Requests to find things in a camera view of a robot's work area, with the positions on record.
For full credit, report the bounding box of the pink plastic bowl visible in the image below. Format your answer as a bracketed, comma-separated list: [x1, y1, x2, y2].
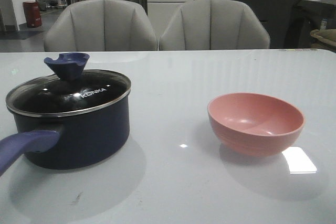
[207, 93, 305, 157]

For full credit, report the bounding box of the glass pot lid blue knob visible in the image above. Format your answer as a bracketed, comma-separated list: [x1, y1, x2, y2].
[6, 52, 131, 118]

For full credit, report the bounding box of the right grey upholstered chair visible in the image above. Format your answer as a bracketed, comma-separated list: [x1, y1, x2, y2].
[159, 0, 270, 51]

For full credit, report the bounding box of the grey upholstered chair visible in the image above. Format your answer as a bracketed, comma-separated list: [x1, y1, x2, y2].
[159, 0, 270, 51]
[44, 0, 158, 52]

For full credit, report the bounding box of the dark blue saucepan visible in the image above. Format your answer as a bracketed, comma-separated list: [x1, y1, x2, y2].
[0, 69, 131, 177]

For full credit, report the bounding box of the left grey upholstered chair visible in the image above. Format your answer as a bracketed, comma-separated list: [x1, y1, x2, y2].
[44, 0, 158, 52]

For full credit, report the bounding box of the red trash bin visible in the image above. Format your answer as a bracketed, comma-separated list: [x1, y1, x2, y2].
[23, 1, 42, 28]

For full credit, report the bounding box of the dark glass side table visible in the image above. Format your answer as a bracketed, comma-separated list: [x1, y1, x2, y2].
[284, 0, 335, 48]

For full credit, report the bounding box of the beige cushion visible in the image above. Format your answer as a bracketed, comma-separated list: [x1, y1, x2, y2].
[310, 29, 336, 52]

